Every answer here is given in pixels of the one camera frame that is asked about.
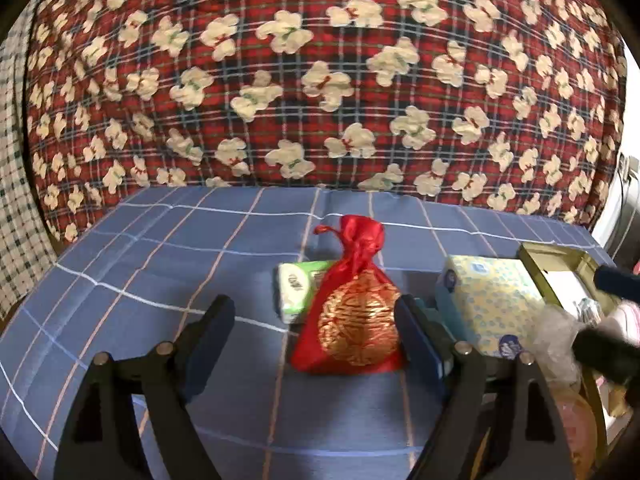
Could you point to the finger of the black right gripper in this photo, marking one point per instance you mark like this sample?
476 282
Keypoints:
613 358
619 283

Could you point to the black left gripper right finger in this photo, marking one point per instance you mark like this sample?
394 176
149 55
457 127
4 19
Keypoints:
498 418

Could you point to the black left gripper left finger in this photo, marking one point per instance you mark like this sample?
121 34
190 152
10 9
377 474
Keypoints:
101 439

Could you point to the clear plastic bag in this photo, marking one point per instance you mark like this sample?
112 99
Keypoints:
550 339

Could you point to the red gold drawstring pouch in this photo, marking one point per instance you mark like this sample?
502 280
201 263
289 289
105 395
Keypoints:
350 327

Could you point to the pink fluffy cloth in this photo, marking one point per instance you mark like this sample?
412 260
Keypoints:
624 323

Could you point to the gold metal tin box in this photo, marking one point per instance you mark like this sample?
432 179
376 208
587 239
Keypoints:
564 278

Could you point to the floral tissue pack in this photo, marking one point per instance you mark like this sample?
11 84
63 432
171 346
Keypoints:
492 303

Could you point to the blue plaid sheet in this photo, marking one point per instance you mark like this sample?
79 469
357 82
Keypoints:
155 264

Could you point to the cream green checked cloth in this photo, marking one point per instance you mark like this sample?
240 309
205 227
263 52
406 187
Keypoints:
26 251

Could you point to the red plaid bear blanket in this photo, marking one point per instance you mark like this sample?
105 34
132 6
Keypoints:
511 105

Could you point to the green white tissue pack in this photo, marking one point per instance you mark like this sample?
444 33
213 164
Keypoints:
297 283

